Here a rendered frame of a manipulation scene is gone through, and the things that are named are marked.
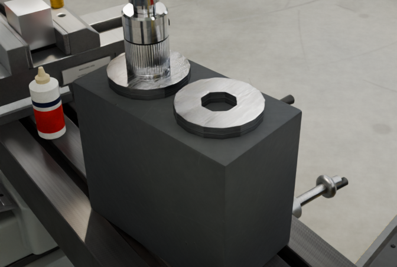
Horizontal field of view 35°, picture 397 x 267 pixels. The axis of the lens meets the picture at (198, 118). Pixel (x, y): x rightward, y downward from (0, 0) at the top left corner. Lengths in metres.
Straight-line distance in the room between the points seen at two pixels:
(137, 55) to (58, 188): 0.26
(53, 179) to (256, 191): 0.33
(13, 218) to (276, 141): 0.49
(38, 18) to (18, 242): 0.34
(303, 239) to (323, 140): 1.72
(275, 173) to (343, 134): 1.88
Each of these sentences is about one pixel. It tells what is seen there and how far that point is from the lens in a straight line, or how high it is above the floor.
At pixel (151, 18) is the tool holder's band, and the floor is 1.19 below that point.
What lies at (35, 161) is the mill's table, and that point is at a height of 0.92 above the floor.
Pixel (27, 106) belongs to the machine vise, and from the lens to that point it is 0.98.
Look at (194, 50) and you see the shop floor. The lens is 3.04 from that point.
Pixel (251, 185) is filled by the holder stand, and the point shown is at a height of 1.06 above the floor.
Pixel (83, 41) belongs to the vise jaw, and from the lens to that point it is 0.98.
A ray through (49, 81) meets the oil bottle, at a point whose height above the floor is 1.01.
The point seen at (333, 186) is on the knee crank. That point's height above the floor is 0.52.
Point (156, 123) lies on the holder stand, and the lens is 0.61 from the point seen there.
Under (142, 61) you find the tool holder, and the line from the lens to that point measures 0.64.
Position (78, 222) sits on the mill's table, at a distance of 0.78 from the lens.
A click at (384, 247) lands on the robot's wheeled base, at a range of 1.23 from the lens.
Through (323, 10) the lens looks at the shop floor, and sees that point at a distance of 3.49.
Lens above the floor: 1.45
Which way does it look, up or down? 35 degrees down
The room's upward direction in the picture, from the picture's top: 1 degrees counter-clockwise
